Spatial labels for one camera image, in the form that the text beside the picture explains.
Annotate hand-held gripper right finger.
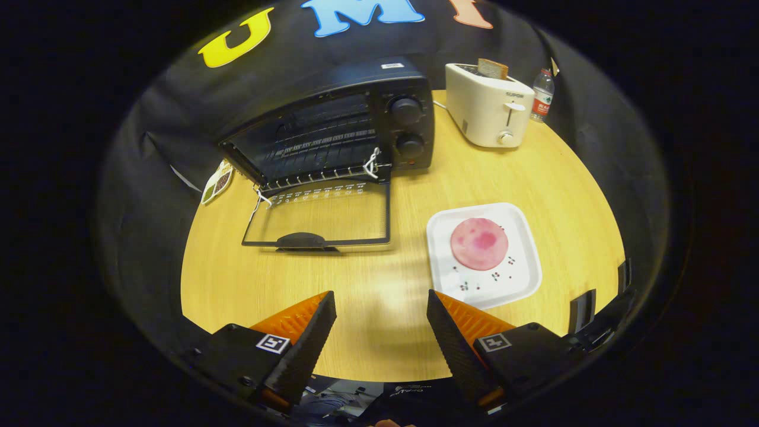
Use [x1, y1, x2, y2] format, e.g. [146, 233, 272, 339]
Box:
[426, 289, 579, 416]

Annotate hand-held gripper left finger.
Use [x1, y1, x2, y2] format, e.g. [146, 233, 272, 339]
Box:
[178, 291, 337, 416]

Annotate white square plate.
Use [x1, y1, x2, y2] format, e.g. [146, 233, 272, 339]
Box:
[426, 202, 543, 311]

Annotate pink round food slice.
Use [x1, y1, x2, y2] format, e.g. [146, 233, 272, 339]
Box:
[450, 218, 509, 272]

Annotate black toaster oven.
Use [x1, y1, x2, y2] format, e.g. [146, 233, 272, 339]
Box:
[218, 56, 436, 253]

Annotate white pop-up toaster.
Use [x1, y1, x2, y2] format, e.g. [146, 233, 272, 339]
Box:
[445, 63, 535, 149]

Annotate white divided spice dish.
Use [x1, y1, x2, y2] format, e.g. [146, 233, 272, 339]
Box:
[200, 160, 235, 206]

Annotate clear plastic water bottle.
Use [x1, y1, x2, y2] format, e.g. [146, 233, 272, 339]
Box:
[530, 68, 556, 123]

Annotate brown bread slice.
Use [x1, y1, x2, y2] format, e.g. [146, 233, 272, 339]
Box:
[478, 58, 509, 80]

